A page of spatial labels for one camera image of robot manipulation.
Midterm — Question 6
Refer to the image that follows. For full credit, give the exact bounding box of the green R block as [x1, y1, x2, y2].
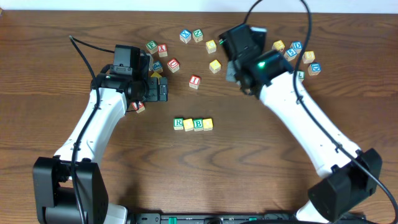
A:
[173, 118, 184, 130]

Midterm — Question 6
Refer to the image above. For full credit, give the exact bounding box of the yellow O block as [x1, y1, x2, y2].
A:
[183, 118, 194, 131]
[203, 118, 213, 131]

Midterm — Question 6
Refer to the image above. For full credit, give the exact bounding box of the green B block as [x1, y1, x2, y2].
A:
[193, 118, 204, 131]

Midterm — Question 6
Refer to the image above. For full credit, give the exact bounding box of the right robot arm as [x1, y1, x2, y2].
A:
[228, 50, 382, 223]

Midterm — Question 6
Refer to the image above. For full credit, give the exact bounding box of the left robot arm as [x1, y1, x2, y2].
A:
[33, 73, 168, 223]

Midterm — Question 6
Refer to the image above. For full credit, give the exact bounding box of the yellow block left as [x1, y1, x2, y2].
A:
[150, 72, 162, 78]

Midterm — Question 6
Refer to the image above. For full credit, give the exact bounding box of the blue P block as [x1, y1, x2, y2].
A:
[152, 61, 163, 73]

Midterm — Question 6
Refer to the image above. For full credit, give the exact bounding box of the yellow block centre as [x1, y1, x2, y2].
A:
[210, 60, 221, 73]

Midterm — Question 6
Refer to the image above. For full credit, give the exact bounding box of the red A block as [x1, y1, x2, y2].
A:
[131, 101, 146, 113]

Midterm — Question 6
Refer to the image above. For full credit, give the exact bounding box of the red U block far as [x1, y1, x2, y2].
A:
[167, 58, 180, 73]

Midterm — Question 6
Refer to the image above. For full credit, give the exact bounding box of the yellow C block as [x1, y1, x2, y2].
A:
[205, 40, 216, 54]

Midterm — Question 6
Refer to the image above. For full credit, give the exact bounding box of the red I block near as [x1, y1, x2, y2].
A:
[188, 75, 201, 89]

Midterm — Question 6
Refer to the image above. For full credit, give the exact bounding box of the red Y block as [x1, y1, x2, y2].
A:
[157, 44, 168, 57]

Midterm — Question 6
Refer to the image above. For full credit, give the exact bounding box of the green F block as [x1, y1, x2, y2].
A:
[146, 40, 158, 54]

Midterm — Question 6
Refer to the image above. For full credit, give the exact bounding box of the yellow block far right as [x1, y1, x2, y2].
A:
[272, 40, 285, 52]

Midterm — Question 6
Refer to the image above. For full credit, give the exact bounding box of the green N block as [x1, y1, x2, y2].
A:
[192, 29, 203, 42]

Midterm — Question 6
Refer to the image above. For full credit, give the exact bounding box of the blue X block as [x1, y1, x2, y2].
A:
[180, 29, 192, 44]

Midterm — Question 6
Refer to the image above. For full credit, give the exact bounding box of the blue 5 block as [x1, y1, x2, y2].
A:
[284, 48, 297, 62]

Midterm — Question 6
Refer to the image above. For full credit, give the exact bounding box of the green 7 block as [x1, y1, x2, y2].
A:
[297, 70, 305, 82]

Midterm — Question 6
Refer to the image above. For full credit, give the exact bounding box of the blue D block far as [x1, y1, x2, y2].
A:
[290, 41, 303, 54]

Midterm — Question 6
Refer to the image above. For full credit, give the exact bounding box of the blue d block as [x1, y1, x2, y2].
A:
[290, 41, 303, 54]
[308, 63, 322, 76]

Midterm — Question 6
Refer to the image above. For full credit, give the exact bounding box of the yellow 8 block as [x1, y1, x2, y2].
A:
[302, 51, 315, 64]

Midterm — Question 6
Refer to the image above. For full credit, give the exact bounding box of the blue D block right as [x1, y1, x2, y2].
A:
[308, 63, 322, 76]

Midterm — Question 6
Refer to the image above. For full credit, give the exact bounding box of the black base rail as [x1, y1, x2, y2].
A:
[130, 212, 367, 224]

